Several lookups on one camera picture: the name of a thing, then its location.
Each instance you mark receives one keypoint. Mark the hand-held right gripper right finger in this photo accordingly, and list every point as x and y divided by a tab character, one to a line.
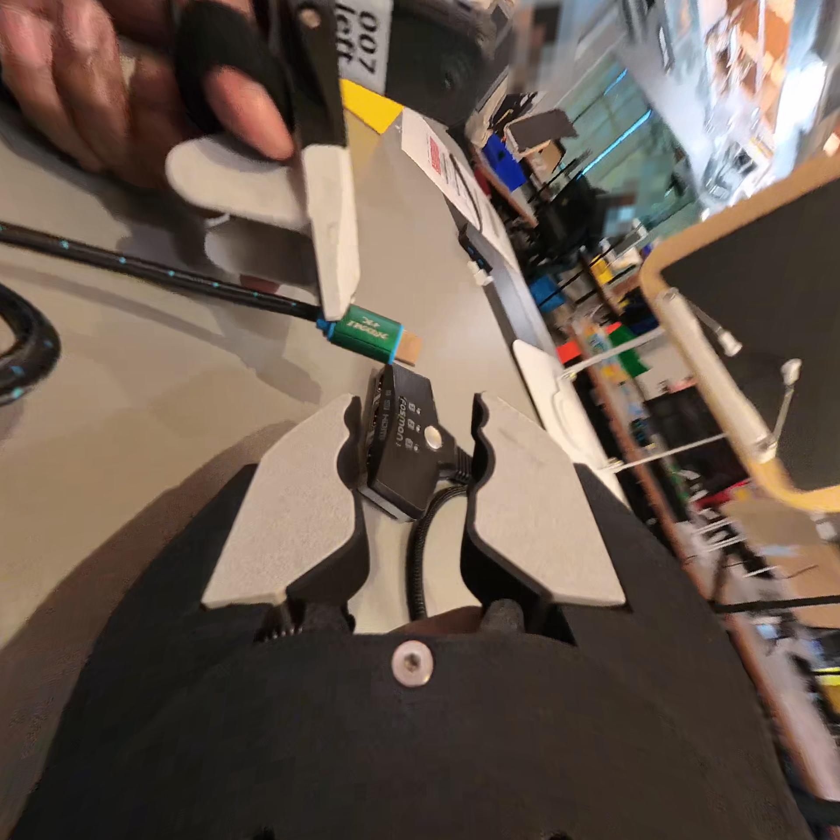
544	525

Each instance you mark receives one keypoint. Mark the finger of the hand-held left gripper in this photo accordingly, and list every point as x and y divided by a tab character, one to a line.
328	216

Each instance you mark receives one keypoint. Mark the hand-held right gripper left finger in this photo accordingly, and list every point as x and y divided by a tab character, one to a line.
289	525

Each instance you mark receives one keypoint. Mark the yellow plastic bin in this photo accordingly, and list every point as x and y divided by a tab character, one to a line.
367	105

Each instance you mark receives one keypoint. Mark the black port switch box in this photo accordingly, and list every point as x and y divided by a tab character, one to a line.
400	459

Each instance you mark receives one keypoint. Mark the dark grey usb hub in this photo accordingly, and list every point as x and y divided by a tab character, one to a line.
474	253

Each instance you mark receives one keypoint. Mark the person's right hand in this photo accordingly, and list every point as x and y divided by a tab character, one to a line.
456	622

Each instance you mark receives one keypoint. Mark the person's left hand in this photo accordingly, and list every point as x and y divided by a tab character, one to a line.
79	79

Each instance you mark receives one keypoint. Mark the printed paper sheet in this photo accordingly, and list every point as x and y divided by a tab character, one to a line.
426	144

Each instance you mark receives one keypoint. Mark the small white adapter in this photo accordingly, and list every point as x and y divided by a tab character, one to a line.
482	275

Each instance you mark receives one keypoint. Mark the blue storage crate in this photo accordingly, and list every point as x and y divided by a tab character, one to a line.
500	161
548	292

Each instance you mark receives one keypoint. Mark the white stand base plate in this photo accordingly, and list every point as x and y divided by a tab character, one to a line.
544	380

